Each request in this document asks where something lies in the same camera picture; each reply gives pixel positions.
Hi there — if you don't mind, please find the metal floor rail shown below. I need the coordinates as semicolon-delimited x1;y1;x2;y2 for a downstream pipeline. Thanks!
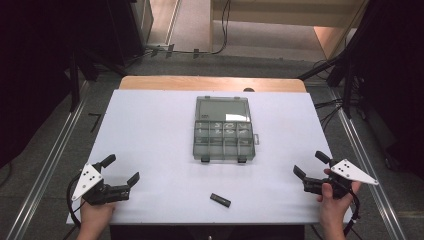
328;87;408;240
5;81;90;240

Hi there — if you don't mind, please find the dark cabinet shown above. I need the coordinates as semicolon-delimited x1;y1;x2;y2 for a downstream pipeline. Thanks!
105;0;155;67

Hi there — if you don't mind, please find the black hanging cable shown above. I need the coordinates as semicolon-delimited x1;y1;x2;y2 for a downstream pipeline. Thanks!
191;0;233;56

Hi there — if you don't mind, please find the black hex key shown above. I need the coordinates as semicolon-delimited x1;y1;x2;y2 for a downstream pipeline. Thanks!
87;112;103;133

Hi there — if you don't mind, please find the hand-held gripper cable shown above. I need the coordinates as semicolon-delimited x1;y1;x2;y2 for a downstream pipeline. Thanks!
65;172;85;229
342;188;363;238

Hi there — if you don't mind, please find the person's right hand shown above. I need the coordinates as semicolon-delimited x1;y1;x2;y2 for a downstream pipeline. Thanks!
315;180;363;229

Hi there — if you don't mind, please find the black cable bundle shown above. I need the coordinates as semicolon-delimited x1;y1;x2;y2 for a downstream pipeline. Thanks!
313;97;345;132

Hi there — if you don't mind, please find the left hand-held gripper cable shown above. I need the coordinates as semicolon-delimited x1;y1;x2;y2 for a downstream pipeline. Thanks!
65;172;85;229

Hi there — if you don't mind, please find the person's left hand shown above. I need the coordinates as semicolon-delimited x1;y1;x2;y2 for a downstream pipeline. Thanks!
79;198;117;232

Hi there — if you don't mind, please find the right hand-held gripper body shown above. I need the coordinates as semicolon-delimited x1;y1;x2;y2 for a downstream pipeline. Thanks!
302;158;380;201

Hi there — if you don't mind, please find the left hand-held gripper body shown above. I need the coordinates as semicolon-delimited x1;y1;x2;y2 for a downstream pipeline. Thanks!
71;162;131;206

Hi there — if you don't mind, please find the small black rectangular stick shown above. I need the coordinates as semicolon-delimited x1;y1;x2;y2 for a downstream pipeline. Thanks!
209;192;232;209

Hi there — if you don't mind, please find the grey transparent compartment box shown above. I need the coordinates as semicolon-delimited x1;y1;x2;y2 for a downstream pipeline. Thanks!
192;95;261;165

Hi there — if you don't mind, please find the right hand-held gripper cable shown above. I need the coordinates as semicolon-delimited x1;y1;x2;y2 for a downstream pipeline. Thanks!
342;188;363;238

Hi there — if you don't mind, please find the black metal stand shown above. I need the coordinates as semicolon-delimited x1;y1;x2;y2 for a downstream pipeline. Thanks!
66;49;83;113
297;49;358;119

